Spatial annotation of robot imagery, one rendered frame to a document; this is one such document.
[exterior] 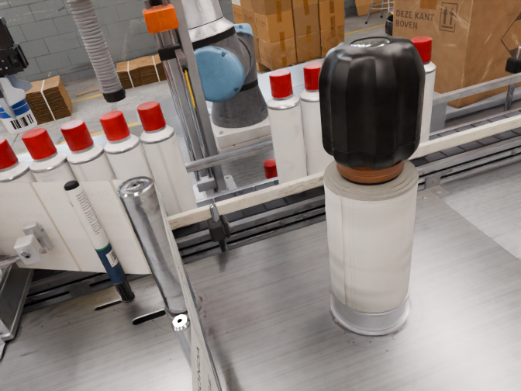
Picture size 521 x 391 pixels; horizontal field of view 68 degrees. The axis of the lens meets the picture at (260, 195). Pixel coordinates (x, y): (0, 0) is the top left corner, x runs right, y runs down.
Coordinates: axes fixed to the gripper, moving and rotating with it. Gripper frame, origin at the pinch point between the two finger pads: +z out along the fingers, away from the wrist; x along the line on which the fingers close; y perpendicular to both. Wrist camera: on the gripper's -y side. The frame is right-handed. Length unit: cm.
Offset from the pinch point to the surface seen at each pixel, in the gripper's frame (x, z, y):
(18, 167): -51, -5, 13
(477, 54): -37, 3, 103
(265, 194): -56, 9, 45
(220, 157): -48, 4, 40
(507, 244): -76, 17, 75
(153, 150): -53, -2, 31
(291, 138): -54, 1, 51
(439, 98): -50, 4, 83
